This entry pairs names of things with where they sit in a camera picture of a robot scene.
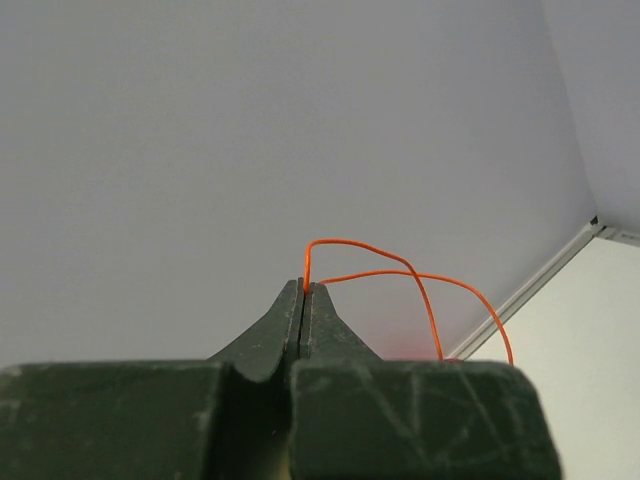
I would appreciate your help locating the aluminium rail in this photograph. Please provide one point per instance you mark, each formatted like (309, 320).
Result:
(530, 288)
(620, 235)

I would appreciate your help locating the aluminium right side rail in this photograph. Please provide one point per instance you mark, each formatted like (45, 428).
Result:
(620, 235)

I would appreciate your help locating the aluminium back rail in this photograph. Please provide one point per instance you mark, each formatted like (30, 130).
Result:
(530, 288)

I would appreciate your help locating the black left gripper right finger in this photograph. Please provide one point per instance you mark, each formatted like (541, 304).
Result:
(358, 416)

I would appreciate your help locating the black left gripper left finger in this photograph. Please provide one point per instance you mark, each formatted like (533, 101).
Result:
(137, 419)

